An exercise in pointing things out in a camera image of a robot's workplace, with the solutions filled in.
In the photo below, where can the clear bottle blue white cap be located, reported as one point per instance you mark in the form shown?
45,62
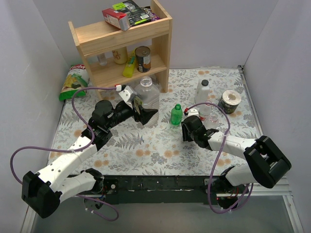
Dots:
212,121

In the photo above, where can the red white carton box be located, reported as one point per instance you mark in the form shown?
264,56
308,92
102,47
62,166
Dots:
117,19

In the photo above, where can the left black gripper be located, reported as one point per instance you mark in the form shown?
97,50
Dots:
137,113

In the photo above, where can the tin can on shelf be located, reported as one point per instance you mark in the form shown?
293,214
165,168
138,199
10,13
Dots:
143,58

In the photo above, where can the green chips bag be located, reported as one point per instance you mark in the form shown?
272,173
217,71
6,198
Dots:
77,79

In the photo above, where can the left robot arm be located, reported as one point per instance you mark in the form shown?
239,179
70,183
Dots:
45,190

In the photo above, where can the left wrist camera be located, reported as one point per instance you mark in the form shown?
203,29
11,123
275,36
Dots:
126,93

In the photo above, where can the yellow bottle on shelf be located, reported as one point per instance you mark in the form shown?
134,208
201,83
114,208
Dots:
130,65

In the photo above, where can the square clear bottle white cap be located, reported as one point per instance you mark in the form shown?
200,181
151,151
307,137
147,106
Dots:
147,94

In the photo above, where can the purple snack packet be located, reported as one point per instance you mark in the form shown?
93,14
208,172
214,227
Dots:
150,13

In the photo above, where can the green plastic bottle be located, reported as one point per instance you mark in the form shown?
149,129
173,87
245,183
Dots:
176,115

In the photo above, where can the floral table mat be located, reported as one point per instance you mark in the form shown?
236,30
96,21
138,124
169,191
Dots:
160,149

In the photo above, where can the white bottle black cap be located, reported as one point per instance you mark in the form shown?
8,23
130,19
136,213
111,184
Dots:
202,91

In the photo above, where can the small clear bottle on shelf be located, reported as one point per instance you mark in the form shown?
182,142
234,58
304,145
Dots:
102,59

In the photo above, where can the black green box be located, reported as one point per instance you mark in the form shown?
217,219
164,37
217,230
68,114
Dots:
136,15

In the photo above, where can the clear bottle red label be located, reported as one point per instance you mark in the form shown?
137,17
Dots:
205,110

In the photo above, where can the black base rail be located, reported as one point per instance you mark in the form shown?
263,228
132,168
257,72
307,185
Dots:
153,189

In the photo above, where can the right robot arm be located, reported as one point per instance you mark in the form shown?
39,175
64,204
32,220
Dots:
266,163

